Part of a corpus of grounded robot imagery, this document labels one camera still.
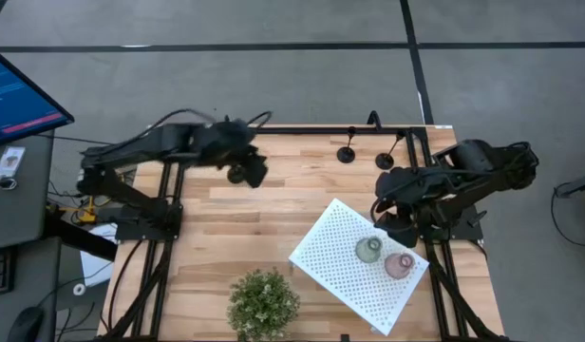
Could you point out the white badge card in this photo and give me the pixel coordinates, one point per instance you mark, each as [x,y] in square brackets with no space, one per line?
[10,161]

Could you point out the black table clamp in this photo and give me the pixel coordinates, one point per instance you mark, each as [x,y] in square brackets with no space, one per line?
[374,119]

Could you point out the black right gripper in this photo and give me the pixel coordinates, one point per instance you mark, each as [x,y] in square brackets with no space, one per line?
[394,190]

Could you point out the black computer mouse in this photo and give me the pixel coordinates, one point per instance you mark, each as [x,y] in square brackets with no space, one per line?
[26,325]

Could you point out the grey desk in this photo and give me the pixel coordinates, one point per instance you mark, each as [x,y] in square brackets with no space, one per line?
[17,209]

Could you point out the white paper sheet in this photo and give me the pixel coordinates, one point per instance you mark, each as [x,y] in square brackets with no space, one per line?
[100,261]

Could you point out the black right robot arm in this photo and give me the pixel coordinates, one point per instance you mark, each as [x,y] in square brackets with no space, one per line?
[487,171]

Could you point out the pink glass candle holder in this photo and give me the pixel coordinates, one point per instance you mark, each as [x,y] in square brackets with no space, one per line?
[399,265]

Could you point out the yellow clamp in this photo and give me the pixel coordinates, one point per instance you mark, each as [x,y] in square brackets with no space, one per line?
[87,214]

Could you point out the green glass candle holder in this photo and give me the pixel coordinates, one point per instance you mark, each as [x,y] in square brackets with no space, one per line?
[368,249]

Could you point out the white tape roll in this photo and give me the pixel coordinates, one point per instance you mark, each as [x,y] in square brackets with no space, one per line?
[75,288]

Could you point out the white perforated metal shelf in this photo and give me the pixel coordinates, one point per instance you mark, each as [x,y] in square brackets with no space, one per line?
[330,266]

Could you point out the grey chair base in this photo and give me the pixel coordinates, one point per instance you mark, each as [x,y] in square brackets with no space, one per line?
[579,185]

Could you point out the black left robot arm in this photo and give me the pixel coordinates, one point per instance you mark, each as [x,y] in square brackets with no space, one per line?
[131,147]

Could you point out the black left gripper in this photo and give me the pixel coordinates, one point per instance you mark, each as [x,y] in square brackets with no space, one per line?
[221,138]

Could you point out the black badge reel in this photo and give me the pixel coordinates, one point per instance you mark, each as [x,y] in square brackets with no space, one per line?
[6,183]

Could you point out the green artificial plant black pot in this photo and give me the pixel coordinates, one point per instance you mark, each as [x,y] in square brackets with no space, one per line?
[263,304]

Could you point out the blue screen monitor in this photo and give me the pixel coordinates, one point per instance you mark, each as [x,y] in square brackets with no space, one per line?
[17,100]

